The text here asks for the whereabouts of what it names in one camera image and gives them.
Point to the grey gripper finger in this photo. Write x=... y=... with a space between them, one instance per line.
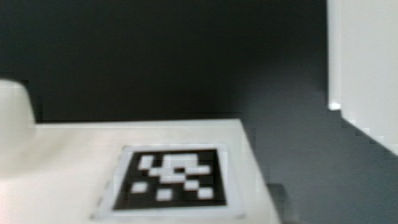
x=17 y=126

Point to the white front drawer tray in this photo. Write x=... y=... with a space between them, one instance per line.
x=138 y=173

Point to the white drawer cabinet box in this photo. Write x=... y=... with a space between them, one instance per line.
x=363 y=66

